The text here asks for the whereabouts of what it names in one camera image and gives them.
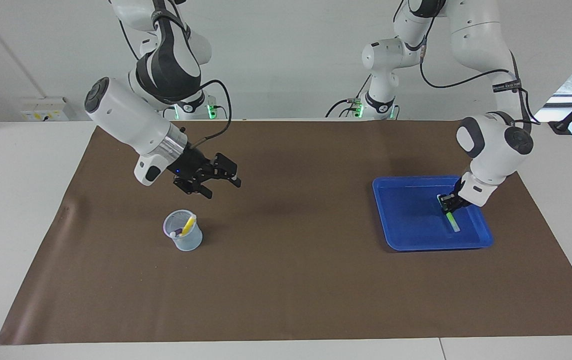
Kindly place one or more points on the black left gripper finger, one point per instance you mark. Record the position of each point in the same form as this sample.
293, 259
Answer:
443, 201
455, 206

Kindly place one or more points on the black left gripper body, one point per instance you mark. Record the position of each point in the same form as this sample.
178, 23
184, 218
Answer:
461, 192

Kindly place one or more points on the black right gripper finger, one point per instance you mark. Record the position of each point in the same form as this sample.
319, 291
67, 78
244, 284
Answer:
227, 169
193, 187

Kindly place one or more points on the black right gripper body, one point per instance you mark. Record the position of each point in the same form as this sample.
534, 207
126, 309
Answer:
191, 164

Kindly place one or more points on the green pen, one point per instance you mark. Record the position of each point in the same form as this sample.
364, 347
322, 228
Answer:
453, 222

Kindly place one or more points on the yellow pen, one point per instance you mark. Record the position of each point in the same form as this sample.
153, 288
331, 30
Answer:
188, 224

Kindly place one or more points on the purple pen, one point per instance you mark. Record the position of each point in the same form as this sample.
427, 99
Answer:
175, 233

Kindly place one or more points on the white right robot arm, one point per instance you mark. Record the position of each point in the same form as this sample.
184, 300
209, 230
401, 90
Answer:
131, 120

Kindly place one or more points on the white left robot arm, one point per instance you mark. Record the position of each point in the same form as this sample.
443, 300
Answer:
491, 145

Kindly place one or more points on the blue plastic tray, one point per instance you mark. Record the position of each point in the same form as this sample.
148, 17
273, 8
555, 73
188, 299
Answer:
406, 235

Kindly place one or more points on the translucent plastic cup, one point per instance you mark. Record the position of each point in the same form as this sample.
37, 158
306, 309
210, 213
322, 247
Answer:
191, 242

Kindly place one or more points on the brown table mat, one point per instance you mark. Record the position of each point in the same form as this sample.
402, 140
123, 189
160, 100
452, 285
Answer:
286, 280

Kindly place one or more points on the white wall socket box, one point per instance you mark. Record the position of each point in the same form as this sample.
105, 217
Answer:
43, 111

